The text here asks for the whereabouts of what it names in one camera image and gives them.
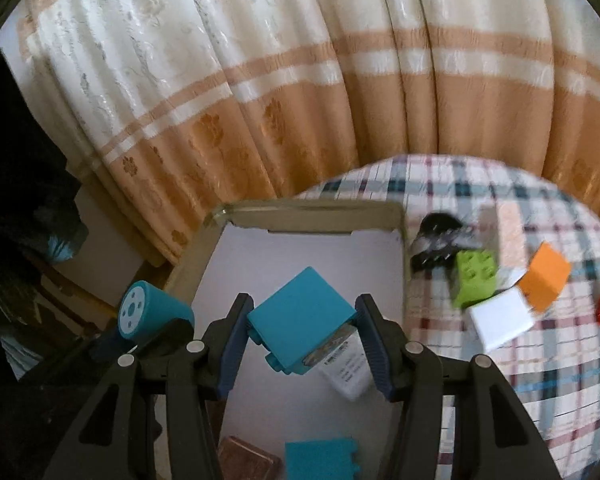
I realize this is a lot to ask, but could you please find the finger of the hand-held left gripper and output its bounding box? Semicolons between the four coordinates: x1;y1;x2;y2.
89;317;196;363

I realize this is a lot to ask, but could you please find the green building block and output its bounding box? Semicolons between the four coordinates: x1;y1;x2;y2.
452;247;501;309

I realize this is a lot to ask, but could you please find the small white box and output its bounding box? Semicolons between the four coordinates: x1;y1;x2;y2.
500;266;528;288

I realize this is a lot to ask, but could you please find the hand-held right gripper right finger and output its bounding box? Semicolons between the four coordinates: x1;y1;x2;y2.
355;294;563;480

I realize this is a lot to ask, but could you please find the blue-green cloth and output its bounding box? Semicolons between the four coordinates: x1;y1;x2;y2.
45;220;88;266

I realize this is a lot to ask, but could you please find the orange block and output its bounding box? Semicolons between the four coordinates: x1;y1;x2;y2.
517;241;572;313

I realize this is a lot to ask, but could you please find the cream and orange floral curtain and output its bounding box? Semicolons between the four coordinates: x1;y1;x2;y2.
2;0;600;266

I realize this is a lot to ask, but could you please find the teal cylinder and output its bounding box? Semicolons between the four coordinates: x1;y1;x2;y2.
117;281;196;342

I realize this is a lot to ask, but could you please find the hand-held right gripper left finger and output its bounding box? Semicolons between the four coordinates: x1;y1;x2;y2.
47;292;255;480

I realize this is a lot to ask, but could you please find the pink patterned box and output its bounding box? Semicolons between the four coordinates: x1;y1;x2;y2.
477;204;528;273

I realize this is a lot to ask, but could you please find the white bottle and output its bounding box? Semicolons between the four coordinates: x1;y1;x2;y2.
314;324;376;402

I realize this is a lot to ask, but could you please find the small teal block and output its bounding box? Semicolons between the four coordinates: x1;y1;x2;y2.
285;437;359;480

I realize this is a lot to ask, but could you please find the black toy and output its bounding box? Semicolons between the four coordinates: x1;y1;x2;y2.
410;212;481;273

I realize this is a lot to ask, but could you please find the pink framed glass box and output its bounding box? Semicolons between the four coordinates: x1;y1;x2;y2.
217;436;283;480

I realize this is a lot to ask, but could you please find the large teal block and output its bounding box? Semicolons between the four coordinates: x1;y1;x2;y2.
246;266;358;377

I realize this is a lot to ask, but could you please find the cardboard box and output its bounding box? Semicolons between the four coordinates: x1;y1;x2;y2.
167;200;408;480

